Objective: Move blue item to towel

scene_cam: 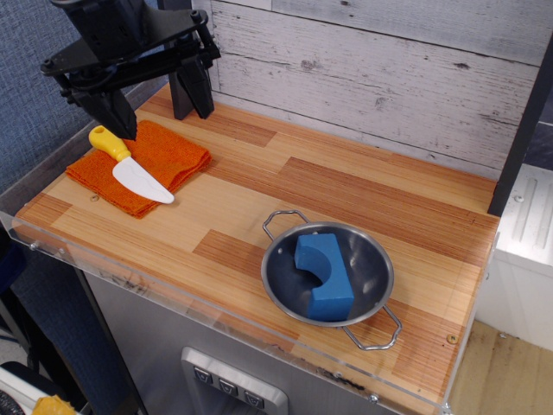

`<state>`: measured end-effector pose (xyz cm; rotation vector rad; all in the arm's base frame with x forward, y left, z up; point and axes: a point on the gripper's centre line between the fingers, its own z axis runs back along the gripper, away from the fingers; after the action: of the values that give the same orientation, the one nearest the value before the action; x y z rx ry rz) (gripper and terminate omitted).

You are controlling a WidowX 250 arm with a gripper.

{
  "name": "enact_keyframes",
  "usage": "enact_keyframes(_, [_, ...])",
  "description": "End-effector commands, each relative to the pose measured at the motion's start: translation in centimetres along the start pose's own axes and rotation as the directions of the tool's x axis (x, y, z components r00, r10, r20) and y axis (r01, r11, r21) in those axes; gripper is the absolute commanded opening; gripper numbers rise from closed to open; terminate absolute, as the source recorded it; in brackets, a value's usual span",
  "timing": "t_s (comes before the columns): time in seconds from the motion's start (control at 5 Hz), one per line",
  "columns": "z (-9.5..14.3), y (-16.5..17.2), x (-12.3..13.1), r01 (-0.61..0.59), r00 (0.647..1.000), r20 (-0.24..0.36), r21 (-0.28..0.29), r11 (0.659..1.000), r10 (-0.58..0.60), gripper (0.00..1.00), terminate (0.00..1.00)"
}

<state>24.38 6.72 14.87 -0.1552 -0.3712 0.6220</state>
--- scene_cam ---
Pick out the stainless steel two-handled bowl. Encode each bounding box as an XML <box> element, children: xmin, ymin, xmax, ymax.
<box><xmin>261</xmin><ymin>212</ymin><xmax>403</xmax><ymax>351</ymax></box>

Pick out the clear acrylic table guard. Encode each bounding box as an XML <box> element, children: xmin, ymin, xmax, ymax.
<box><xmin>1</xmin><ymin>214</ymin><xmax>450</xmax><ymax>414</ymax></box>

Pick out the stainless steel cabinet front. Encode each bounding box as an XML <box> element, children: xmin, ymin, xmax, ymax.
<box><xmin>86</xmin><ymin>274</ymin><xmax>390</xmax><ymax>414</ymax></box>

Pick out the yellow object at corner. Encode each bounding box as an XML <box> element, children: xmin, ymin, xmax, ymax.
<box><xmin>31</xmin><ymin>395</ymin><xmax>77</xmax><ymax>415</ymax></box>

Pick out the silver control panel with buttons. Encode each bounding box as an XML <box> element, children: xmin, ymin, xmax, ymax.
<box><xmin>181</xmin><ymin>347</ymin><xmax>289</xmax><ymax>414</ymax></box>

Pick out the black vertical post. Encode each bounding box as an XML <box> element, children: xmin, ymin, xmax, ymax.
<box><xmin>487</xmin><ymin>0</ymin><xmax>553</xmax><ymax>217</ymax></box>

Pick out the folded orange cloth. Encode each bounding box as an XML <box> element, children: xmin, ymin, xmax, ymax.
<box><xmin>66</xmin><ymin>121</ymin><xmax>212</xmax><ymax>219</ymax></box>

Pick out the yellow-handled white toy knife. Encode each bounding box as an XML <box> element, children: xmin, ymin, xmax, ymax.
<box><xmin>88</xmin><ymin>125</ymin><xmax>175</xmax><ymax>204</ymax></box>

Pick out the white cabinet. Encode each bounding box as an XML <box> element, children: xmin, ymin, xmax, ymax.
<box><xmin>475</xmin><ymin>164</ymin><xmax>552</xmax><ymax>350</ymax></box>

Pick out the blue arch-shaped wooden block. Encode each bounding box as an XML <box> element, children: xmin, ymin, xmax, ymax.
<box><xmin>295</xmin><ymin>233</ymin><xmax>354</xmax><ymax>322</ymax></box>

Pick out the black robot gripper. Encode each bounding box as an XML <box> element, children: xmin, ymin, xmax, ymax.
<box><xmin>41</xmin><ymin>1</ymin><xmax>220</xmax><ymax>140</ymax></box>

